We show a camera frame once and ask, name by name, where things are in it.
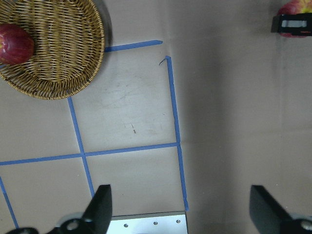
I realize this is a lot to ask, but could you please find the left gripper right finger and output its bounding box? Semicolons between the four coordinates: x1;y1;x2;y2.
249;185;312;234

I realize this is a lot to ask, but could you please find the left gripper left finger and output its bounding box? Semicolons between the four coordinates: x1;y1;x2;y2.
49;185;113;234

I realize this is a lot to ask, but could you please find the dark red basket apple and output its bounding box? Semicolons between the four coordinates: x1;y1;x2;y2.
0;23;35;65

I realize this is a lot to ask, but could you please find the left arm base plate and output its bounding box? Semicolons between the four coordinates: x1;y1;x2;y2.
107;211;188;234

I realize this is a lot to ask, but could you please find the wicker basket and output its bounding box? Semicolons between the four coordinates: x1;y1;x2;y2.
0;0;105;100

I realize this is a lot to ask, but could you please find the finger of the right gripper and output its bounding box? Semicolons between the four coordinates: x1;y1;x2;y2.
271;14;312;37

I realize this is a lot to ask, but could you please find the yellow-red apple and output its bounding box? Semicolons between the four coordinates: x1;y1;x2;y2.
277;0;312;39

